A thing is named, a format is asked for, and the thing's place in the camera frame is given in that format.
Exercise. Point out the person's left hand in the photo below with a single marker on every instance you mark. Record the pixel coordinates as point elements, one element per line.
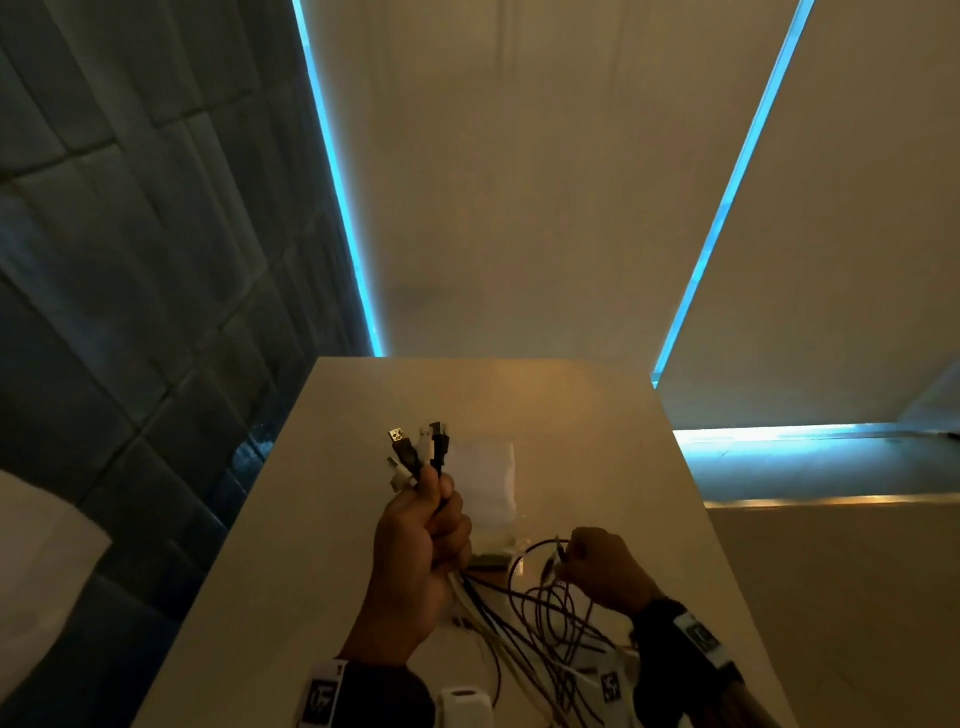
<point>409,570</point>

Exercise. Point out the window sill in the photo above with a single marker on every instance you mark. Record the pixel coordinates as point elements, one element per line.
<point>795,465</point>

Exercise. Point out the white pillow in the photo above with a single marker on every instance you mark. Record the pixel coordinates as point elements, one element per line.
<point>45,570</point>

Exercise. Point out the white table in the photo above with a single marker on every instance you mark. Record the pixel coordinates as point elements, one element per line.
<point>600,420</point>

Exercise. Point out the person's right hand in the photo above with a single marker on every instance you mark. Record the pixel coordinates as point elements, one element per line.
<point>607,570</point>

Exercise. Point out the white plastic pouch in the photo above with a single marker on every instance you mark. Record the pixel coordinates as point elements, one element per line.
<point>484,480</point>

